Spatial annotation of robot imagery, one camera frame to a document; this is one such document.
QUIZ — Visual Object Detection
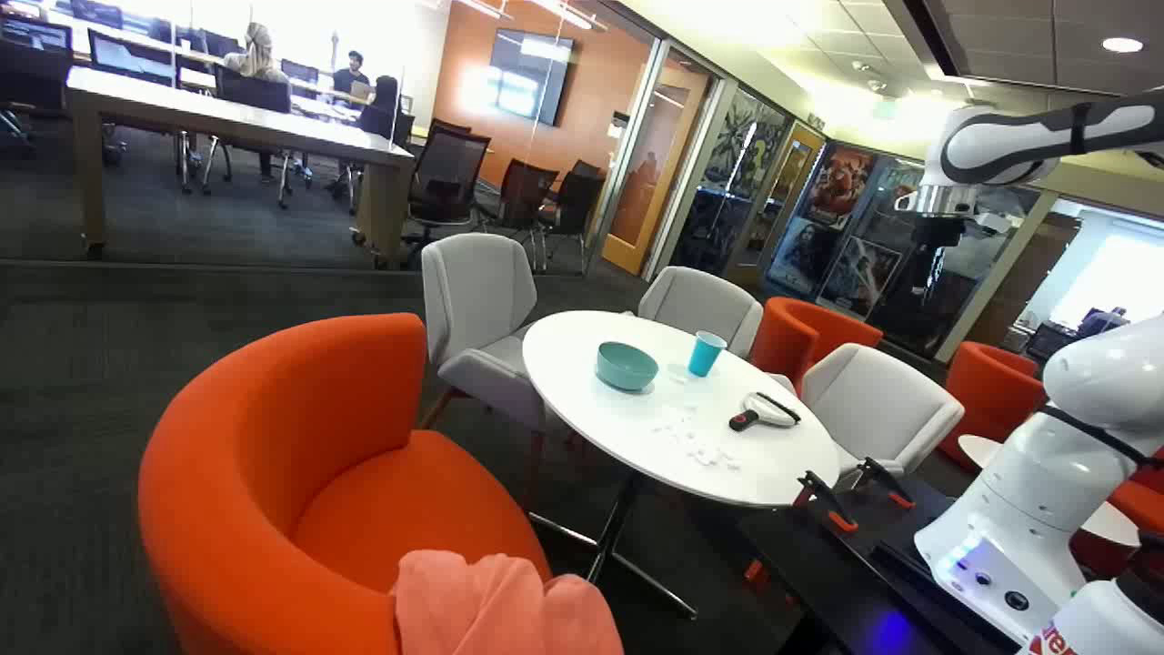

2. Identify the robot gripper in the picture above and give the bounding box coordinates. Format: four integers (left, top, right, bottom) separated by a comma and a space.
907, 178, 986, 252

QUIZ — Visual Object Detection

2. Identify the wood framed glass door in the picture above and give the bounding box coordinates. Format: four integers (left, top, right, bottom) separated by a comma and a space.
738, 120, 830, 292
601, 46, 712, 280

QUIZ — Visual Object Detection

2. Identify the orange tub chair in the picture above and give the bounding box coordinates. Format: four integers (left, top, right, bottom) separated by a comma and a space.
943, 338, 1047, 469
1069, 445, 1164, 577
745, 296, 888, 389

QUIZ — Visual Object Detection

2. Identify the light grey upholstered chair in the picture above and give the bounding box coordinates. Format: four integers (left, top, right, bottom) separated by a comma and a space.
635, 262, 769, 357
419, 228, 551, 429
796, 343, 969, 479

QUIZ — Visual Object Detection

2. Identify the blue plastic cup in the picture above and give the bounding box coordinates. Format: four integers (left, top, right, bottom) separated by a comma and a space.
686, 326, 727, 383

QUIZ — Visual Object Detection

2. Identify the teal bowl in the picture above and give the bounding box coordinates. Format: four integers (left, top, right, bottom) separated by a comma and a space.
592, 338, 663, 396

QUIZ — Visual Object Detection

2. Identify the dark office chair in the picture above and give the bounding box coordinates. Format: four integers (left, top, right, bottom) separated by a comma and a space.
496, 156, 561, 236
539, 161, 608, 273

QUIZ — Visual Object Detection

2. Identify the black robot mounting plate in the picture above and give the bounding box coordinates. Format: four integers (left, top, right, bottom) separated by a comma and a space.
738, 465, 1029, 655

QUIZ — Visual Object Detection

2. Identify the black mesh office chair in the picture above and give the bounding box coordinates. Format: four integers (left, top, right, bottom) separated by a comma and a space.
408, 120, 496, 248

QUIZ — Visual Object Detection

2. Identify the salmon pink cloth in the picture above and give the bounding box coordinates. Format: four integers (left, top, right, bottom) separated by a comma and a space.
389, 545, 629, 655

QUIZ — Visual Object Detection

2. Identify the large orange tub armchair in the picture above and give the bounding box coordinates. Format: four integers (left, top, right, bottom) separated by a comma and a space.
134, 309, 556, 655

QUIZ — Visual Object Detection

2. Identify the black swivel chair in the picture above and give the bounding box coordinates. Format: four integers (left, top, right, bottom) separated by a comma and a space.
210, 64, 298, 206

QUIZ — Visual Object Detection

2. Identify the blonde seated person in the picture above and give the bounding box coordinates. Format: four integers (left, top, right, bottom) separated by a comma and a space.
224, 18, 293, 85

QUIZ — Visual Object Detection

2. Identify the long wooden table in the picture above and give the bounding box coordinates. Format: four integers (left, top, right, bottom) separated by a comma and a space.
61, 64, 419, 269

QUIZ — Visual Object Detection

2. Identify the dark computer monitor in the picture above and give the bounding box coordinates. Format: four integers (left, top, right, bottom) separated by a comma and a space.
88, 29, 179, 87
0, 11, 72, 81

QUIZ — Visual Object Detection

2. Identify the red wall poster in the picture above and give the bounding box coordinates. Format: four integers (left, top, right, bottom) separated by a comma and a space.
806, 142, 878, 228

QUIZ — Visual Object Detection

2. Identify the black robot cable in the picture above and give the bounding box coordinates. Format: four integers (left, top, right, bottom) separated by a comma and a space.
938, 101, 1164, 469

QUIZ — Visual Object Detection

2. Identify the orange handled black clamp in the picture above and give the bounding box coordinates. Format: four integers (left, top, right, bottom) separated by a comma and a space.
793, 469, 866, 537
847, 456, 922, 516

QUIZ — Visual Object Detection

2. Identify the wall mounted tv screen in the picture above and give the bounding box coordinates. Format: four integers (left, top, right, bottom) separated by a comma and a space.
486, 29, 579, 132

